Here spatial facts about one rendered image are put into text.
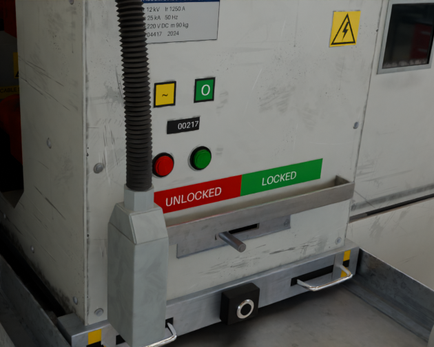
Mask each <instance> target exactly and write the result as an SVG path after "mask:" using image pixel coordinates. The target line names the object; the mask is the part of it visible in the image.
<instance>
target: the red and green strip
mask: <svg viewBox="0 0 434 347"><path fill-rule="evenodd" d="M322 160H323V158H321V159H317V160H310V161H306V162H300V163H296V164H292V165H286V166H282V167H276V168H273V169H266V170H262V171H256V172H252V173H246V174H242V175H238V176H232V177H228V178H221V179H217V180H212V181H208V182H202V183H198V184H194V185H187V186H184V187H177V188H173V189H167V190H163V191H157V192H154V202H155V203H156V204H157V205H158V206H160V207H161V208H162V210H163V213H169V212H173V211H179V210H182V209H188V208H191V207H197V206H200V205H204V204H209V203H213V202H219V201H222V200H228V199H231V198H237V197H241V196H246V195H249V194H253V193H258V192H262V191H268V190H271V189H277V188H281V187H286V186H289V185H295V184H298V183H302V182H308V181H311V180H317V179H320V175H321V170H322Z"/></svg>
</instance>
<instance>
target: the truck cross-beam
mask: <svg viewBox="0 0 434 347"><path fill-rule="evenodd" d="M359 249H360V245H358V244H356V243H355V242H353V241H351V240H349V239H348V238H346V243H345V246H341V247H339V248H336V249H333V250H330V251H326V252H324V253H319V254H317V255H313V256H310V257H306V258H304V259H301V260H297V261H295V262H290V263H288V264H284V265H281V266H277V267H275V268H272V269H268V270H266V271H261V272H259V273H255V274H252V275H248V276H246V277H242V278H239V279H237V280H232V281H230V282H226V283H223V284H219V285H217V286H213V287H210V288H206V289H203V290H201V291H197V292H194V293H190V294H188V295H184V296H181V297H177V298H174V299H171V300H168V301H166V314H165V321H169V322H170V323H171V325H172V326H173V327H174V329H175V330H176V333H177V336H179V335H183V334H185V333H189V332H192V331H194V330H197V329H199V328H203V327H206V326H209V325H211V324H215V323H217V322H221V320H220V303H221V295H222V292H223V291H227V290H230V289H233V288H236V287H239V286H242V285H246V284H249V283H254V284H255V285H256V286H257V287H259V288H260V296H259V302H258V308H260V307H263V306H266V305H269V304H273V303H274V302H278V301H280V300H283V299H287V298H289V297H292V296H294V295H298V294H301V293H304V292H306V291H309V290H308V289H306V288H304V287H302V286H300V285H298V284H296V283H295V282H294V281H295V279H296V278H298V279H299V280H301V281H303V282H304V283H306V284H308V285H311V286H318V285H321V284H324V283H327V282H330V281H331V278H332V272H333V264H334V259H335V254H339V253H342V252H345V251H349V250H351V252H350V256H349V260H345V261H343V264H342V265H343V266H345V267H346V268H348V269H349V270H350V272H352V274H353V275H355V270H356V266H357V261H358V253H359ZM108 326H111V324H110V323H109V322H108V320H107V319H106V320H103V321H101V322H97V323H94V324H90V325H88V326H85V325H84V324H83V323H82V321H81V320H80V319H79V318H78V317H77V316H76V314H75V313H70V314H68V315H64V316H61V317H58V318H57V329H58V330H59V332H60V333H61V334H62V336H63V337H64V338H65V340H66V341H67V342H68V343H69V345H70V346H71V347H101V341H98V342H95V343H93V344H89V345H88V333H90V332H93V331H96V330H99V329H102V328H105V327H108ZM116 347H130V346H129V345H128V344H127V342H126V341H125V340H124V339H123V338H122V337H121V336H120V335H119V334H118V332H117V331H116Z"/></svg>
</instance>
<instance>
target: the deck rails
mask: <svg viewBox="0 0 434 347"><path fill-rule="evenodd" d="M0 274H1V289H0V294H1V296H2V298H4V300H5V301H6V303H7V305H8V306H9V307H10V309H11V311H12V312H13V313H14V315H15V317H16V318H17V319H18V320H19V322H20V324H21V325H22V327H23V328H24V330H25V331H26V333H27V334H28V336H29V337H30V339H31V340H32V341H33V343H34V345H35V346H36V347H71V346H70V345H69V343H68V342H67V341H66V340H65V338H64V337H63V336H62V334H61V333H60V332H59V330H58V329H57V327H56V326H55V325H54V324H53V322H52V321H51V319H50V318H49V317H48V316H47V314H46V313H45V311H44V310H43V309H42V308H41V306H40V305H39V303H38V302H37V301H36V300H35V298H34V297H33V296H32V294H31V293H30V291H29V290H28V289H27V288H26V286H25V285H24V283H23V282H22V281H21V280H20V278H19V277H18V275H17V274H16V273H15V272H14V270H13V269H12V267H11V266H10V265H9V264H8V262H7V261H6V259H5V258H4V257H3V256H2V254H0ZM339 285H340V286H342V287H343V288H345V289H346V290H348V291H350V292H351V293H353V294H354V295H356V296H357V297H359V298H360V299H362V300H363V301H365V302H366V303H367V304H369V305H371V306H372V307H374V308H375V309H377V310H379V311H380V312H381V313H383V314H385V315H386V316H387V317H389V318H391V319H392V320H393V321H395V322H397V323H398V324H399V325H401V326H403V327H404V328H405V329H407V330H409V331H411V332H412V333H413V334H415V335H417V336H418V337H419V338H421V339H423V340H424V341H425V342H427V343H428V340H429V337H430V334H431V330H432V328H433V325H434V290H433V289H431V288H429V287H427V286H426V285H424V284H423V283H421V282H418V281H417V280H415V279H414V278H412V277H410V276H409V275H407V274H405V273H403V272H401V271H400V270H398V269H396V268H395V267H393V266H391V265H390V264H388V263H386V262H384V261H383V260H381V259H380V258H378V257H375V256H374V255H372V254H370V253H369V252H367V251H365V250H364V249H362V248H360V249H359V253H358V261H357V266H356V270H355V275H353V277H352V278H351V279H350V280H347V281H345V282H342V283H339Z"/></svg>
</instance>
